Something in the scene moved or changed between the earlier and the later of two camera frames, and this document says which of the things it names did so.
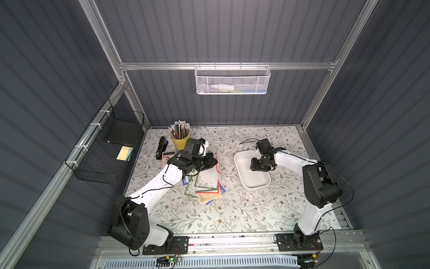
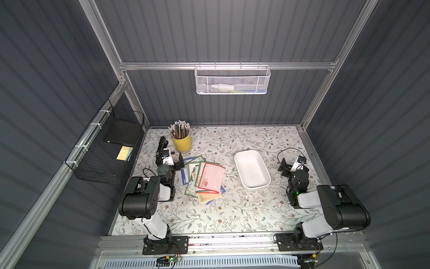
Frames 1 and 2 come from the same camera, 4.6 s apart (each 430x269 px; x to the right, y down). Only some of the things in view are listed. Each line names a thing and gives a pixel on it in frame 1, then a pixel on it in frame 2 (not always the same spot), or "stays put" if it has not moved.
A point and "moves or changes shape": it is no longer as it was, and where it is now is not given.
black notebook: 124,132 stays put
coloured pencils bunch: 179,129 stays put
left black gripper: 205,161 -> 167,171
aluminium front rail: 337,245 stays put
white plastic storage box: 249,179 stays put
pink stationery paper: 214,171 moves or changes shape
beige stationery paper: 204,198 stays put
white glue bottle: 222,87 stays put
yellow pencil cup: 180,143 stays put
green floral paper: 204,190 -> 194,168
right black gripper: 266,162 -> 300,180
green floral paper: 190,189 stays put
